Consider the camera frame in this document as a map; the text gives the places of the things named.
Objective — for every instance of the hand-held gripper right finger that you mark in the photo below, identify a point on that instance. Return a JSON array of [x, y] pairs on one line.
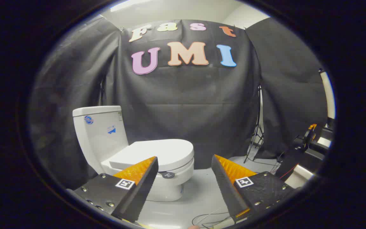
[[226, 187]]

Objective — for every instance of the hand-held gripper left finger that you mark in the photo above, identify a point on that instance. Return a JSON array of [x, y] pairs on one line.
[[138, 197]]

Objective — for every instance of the white toilet seat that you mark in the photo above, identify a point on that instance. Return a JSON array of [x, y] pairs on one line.
[[185, 176]]

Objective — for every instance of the white toilet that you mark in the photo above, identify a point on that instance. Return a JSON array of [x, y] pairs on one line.
[[100, 140]]

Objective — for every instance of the white toilet tank lid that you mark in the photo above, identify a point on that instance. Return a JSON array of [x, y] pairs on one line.
[[97, 110]]

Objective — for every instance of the black light stand tripod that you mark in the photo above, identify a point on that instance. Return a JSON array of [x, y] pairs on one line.
[[259, 127]]

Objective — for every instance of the white box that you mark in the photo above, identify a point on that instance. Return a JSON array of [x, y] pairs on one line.
[[299, 176]]

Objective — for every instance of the black and orange device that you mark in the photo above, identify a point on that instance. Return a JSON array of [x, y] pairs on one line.
[[308, 136]]

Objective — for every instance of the black backdrop cloth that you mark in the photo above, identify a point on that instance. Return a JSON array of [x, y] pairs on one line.
[[186, 95]]

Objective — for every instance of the white pillar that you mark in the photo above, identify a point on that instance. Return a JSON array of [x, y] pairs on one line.
[[329, 95]]

